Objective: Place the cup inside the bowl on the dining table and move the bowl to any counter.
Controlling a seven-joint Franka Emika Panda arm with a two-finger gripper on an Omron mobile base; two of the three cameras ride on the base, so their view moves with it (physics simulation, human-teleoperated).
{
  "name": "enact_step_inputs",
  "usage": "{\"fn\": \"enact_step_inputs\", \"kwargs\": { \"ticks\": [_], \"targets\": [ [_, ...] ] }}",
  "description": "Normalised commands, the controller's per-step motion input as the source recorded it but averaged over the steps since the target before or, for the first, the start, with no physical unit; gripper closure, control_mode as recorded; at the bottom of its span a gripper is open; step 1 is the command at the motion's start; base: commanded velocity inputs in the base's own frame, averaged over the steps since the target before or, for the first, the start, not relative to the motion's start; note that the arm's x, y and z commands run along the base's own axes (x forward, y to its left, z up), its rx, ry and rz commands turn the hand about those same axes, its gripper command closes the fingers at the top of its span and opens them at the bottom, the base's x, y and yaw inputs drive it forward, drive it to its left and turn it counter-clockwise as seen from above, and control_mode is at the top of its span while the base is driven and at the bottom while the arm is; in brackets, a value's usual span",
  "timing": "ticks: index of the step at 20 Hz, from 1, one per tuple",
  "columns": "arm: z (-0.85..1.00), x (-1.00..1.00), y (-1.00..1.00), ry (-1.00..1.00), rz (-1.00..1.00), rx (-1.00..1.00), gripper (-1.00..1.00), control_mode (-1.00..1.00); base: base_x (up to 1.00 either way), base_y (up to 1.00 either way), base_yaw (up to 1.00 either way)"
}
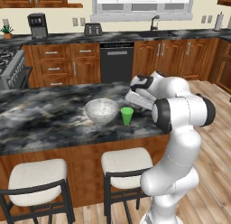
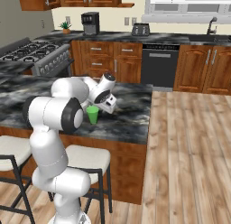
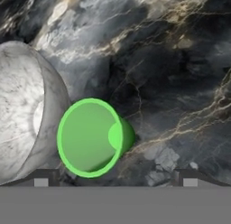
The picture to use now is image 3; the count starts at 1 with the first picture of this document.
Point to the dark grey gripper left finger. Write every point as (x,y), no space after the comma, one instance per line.
(45,175)

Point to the green cup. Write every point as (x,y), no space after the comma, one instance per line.
(87,137)

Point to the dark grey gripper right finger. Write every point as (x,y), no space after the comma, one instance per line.
(192,174)

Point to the white marbled bowl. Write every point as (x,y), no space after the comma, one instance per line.
(21,113)

